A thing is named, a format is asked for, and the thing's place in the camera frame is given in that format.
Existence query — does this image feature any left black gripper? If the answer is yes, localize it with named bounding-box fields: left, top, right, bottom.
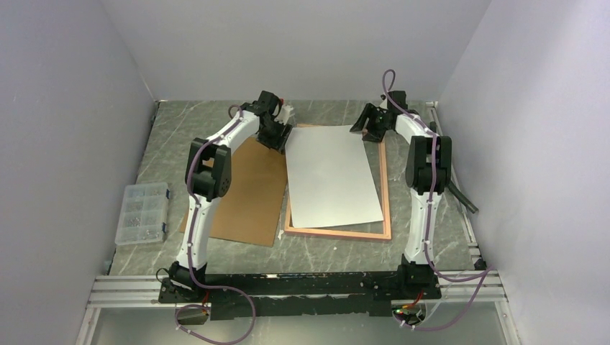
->
left=258, top=117, right=293, bottom=155

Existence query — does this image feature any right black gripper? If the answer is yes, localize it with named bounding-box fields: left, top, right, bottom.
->
left=350, top=103, right=391, bottom=143

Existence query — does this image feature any blue landscape photo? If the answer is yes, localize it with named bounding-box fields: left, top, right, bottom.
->
left=286, top=126, right=383, bottom=228

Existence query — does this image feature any brown backing board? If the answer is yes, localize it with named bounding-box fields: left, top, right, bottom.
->
left=210, top=137, right=287, bottom=247

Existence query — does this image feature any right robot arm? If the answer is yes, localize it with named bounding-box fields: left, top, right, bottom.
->
left=350, top=91, right=452, bottom=298

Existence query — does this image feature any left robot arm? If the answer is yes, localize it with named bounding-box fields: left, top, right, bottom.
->
left=168, top=91, right=293, bottom=302

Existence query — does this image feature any clear plastic screw box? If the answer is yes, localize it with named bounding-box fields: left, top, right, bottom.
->
left=115, top=182, right=170, bottom=246

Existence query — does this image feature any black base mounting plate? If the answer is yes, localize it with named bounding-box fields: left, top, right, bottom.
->
left=158, top=267, right=442, bottom=321

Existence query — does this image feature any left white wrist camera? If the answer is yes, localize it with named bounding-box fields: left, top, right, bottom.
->
left=275, top=103, right=295, bottom=124

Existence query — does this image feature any black hose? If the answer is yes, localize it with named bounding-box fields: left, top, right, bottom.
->
left=429, top=121, right=479, bottom=214

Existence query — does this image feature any aluminium extrusion rail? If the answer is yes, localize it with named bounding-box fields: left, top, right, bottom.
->
left=87, top=271, right=509, bottom=308

